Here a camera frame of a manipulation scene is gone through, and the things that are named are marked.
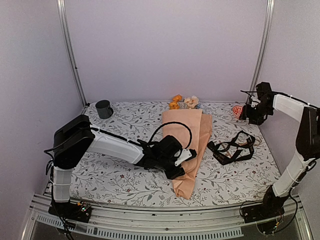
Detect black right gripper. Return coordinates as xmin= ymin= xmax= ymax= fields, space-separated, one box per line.
xmin=238 ymin=102 xmax=272 ymax=126

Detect black printed ribbon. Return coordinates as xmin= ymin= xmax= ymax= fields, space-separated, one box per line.
xmin=207 ymin=130 xmax=256 ymax=166

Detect peach wrapping paper sheet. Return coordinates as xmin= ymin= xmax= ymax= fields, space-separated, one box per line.
xmin=162 ymin=109 xmax=213 ymax=200

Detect orange fake flower stem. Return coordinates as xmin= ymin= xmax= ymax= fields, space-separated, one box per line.
xmin=169 ymin=94 xmax=200 ymax=111

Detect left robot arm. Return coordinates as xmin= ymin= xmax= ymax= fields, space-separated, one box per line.
xmin=44 ymin=114 xmax=197 ymax=217

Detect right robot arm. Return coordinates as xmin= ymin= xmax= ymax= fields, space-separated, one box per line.
xmin=240 ymin=82 xmax=320 ymax=218

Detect red patterned small dish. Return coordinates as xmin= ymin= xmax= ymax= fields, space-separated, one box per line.
xmin=232 ymin=105 xmax=243 ymax=120

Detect tan ribbon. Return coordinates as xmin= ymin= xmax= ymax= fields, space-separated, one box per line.
xmin=234 ymin=135 xmax=261 ymax=163

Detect dark grey mug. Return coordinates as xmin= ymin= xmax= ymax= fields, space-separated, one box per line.
xmin=95 ymin=99 xmax=114 ymax=120

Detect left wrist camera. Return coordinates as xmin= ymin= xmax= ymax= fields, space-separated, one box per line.
xmin=174 ymin=148 xmax=197 ymax=166

